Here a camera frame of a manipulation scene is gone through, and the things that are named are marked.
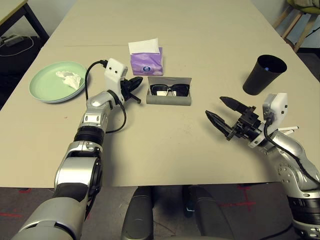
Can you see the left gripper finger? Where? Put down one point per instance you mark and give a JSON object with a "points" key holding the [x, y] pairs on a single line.
{"points": [[136, 80], [133, 88]]}

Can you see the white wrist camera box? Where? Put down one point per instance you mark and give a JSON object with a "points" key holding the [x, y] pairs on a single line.
{"points": [[115, 72], [277, 105]]}

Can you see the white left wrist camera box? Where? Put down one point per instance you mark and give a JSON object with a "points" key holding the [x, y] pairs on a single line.
{"points": [[115, 72]]}

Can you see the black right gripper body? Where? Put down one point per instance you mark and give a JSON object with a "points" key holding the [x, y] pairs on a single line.
{"points": [[247, 125]]}

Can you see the beige black-framed side table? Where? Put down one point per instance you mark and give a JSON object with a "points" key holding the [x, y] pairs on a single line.
{"points": [[10, 10]]}

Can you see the purple tissue pack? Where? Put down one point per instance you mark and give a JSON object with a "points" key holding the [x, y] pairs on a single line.
{"points": [[147, 62]]}

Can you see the white tissue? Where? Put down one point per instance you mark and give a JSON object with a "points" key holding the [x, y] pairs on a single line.
{"points": [[72, 81]]}

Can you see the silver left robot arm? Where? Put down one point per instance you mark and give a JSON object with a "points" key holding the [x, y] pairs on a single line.
{"points": [[97, 102]]}

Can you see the wooden stool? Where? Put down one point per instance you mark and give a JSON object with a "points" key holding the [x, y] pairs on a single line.
{"points": [[292, 25]]}

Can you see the small white tissue wad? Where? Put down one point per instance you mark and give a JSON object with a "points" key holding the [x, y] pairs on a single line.
{"points": [[61, 74]]}

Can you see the black tripod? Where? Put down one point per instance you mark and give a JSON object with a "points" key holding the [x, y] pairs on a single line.
{"points": [[315, 28]]}

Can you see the grey power adapter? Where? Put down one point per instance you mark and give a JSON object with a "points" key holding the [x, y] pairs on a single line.
{"points": [[11, 40]]}

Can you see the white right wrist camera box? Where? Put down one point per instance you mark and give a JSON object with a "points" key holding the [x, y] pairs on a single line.
{"points": [[277, 105]]}

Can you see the grey glasses case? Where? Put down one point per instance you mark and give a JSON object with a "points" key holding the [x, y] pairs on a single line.
{"points": [[167, 101]]}

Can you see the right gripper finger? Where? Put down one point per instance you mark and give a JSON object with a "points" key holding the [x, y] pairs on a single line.
{"points": [[235, 105], [220, 123]]}

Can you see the green plastic plate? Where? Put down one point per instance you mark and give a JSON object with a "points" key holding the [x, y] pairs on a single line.
{"points": [[45, 82]]}

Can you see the grey robot right leg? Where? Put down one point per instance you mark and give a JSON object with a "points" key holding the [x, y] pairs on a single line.
{"points": [[207, 215]]}

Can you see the green seat cushion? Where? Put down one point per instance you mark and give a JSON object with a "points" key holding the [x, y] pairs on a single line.
{"points": [[307, 10]]}

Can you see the grey robot leg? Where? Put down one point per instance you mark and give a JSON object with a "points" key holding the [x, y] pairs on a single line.
{"points": [[138, 215], [207, 215]]}

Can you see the grey robot left leg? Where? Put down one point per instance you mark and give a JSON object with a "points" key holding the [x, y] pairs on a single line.
{"points": [[138, 215]]}

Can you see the black plastic cup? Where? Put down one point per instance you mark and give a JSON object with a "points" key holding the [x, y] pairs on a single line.
{"points": [[260, 80]]}

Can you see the black sunglasses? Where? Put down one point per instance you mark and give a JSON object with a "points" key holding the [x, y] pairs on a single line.
{"points": [[181, 90]]}

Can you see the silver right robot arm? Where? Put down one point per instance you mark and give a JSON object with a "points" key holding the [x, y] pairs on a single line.
{"points": [[287, 145]]}

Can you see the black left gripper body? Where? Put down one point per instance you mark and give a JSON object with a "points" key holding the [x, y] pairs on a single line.
{"points": [[125, 90]]}

